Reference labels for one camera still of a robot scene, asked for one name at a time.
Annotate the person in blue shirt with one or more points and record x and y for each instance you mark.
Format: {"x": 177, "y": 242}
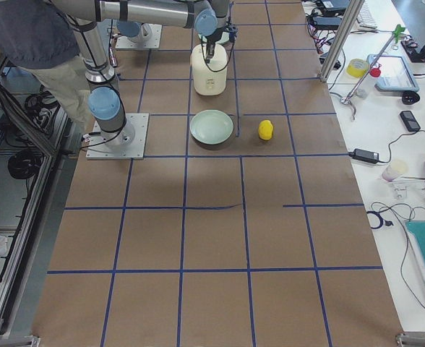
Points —
{"x": 35, "y": 36}

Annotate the aluminium frame post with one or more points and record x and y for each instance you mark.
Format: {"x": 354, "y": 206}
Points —
{"x": 341, "y": 35}

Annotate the yellow toy potato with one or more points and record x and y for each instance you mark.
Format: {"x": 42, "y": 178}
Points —
{"x": 265, "y": 130}

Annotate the plastic cup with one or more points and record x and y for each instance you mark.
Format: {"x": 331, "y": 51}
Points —
{"x": 394, "y": 170}

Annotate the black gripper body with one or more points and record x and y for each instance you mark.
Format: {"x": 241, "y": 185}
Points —
{"x": 211, "y": 38}

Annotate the black coiled cable floor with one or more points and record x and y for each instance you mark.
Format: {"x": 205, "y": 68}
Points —
{"x": 23, "y": 165}

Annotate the black power brick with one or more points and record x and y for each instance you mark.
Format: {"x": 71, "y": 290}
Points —
{"x": 364, "y": 156}

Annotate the red capped bottle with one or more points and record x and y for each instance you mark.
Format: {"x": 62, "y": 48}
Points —
{"x": 373, "y": 74}

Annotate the green plate near yellow toy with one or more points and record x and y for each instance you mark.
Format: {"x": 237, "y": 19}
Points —
{"x": 211, "y": 127}

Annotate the yellow tape roll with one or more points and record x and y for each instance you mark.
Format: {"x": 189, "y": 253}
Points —
{"x": 357, "y": 68}

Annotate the black remote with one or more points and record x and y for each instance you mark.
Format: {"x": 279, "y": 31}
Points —
{"x": 409, "y": 121}

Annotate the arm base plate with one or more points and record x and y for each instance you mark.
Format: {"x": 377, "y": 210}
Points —
{"x": 128, "y": 143}
{"x": 123, "y": 43}

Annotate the metal rod stand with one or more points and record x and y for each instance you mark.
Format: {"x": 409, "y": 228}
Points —
{"x": 397, "y": 33}

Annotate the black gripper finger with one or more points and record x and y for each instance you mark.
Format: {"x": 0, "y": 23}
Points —
{"x": 209, "y": 52}

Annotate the white rice cooker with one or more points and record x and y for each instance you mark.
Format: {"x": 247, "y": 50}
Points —
{"x": 209, "y": 79}

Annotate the teach pendant tablet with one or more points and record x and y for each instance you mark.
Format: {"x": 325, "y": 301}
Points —
{"x": 396, "y": 75}

